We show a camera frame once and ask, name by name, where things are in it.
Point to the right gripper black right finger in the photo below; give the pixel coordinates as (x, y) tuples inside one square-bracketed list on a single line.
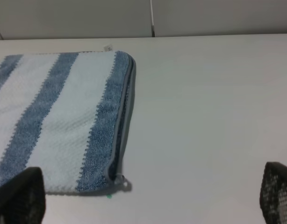
[(273, 193)]

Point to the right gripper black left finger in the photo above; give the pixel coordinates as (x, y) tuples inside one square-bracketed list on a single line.
[(22, 199)]

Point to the blue white striped towel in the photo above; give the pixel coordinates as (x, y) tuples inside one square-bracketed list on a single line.
[(68, 114)]

